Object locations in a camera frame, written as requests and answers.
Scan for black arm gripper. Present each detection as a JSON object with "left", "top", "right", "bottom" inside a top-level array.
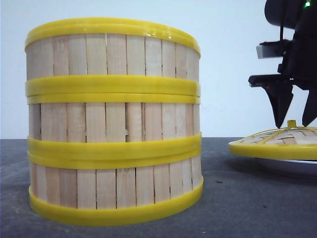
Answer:
[{"left": 249, "top": 0, "right": 317, "bottom": 128}]

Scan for woven bamboo steamer lid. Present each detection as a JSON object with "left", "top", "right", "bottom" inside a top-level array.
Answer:
[{"left": 228, "top": 120, "right": 317, "bottom": 160}]

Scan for bamboo steamer basket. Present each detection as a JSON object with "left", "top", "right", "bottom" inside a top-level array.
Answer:
[
  {"left": 27, "top": 134, "right": 204, "bottom": 226},
  {"left": 28, "top": 96, "right": 201, "bottom": 154},
  {"left": 25, "top": 17, "right": 200, "bottom": 104}
]

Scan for white plate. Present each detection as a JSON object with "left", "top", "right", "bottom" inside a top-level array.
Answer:
[{"left": 256, "top": 158, "right": 317, "bottom": 179}]

